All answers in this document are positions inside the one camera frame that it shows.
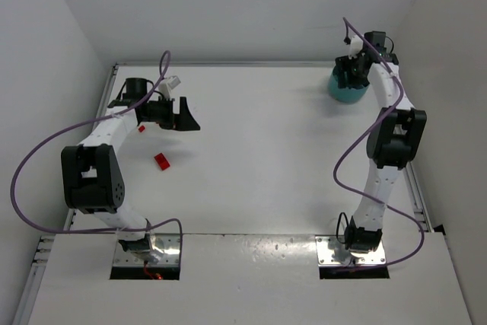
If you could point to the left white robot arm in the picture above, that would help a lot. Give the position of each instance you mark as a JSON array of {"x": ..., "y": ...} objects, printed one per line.
[{"x": 92, "y": 180}]

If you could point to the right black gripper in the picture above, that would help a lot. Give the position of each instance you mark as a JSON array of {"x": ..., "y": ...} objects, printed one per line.
[{"x": 351, "y": 74}]

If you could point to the red round lego plate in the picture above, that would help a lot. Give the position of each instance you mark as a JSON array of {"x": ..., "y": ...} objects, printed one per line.
[{"x": 162, "y": 161}]

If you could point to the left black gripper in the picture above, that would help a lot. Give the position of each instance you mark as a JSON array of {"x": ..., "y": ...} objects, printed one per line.
[{"x": 176, "y": 113}]

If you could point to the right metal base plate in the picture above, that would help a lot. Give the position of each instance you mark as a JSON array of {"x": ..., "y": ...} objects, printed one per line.
[{"x": 331, "y": 252}]

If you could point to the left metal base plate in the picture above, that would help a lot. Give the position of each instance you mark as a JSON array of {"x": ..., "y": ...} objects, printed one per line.
[{"x": 156, "y": 250}]

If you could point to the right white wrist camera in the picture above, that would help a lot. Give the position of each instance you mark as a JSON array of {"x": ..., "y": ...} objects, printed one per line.
[{"x": 355, "y": 45}]

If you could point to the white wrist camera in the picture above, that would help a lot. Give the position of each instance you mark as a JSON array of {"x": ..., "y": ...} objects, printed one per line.
[
  {"x": 167, "y": 85},
  {"x": 355, "y": 45}
]

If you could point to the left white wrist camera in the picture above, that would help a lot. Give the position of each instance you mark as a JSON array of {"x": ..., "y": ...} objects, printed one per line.
[{"x": 167, "y": 85}]

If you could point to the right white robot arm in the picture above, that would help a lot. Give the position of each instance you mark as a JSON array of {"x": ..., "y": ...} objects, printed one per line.
[{"x": 391, "y": 142}]

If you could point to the teal divided round container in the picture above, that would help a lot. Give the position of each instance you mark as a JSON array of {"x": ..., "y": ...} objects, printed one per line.
[{"x": 346, "y": 93}]

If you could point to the metal base plate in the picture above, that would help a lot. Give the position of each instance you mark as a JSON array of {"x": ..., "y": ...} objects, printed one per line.
[
  {"x": 331, "y": 252},
  {"x": 156, "y": 250}
]

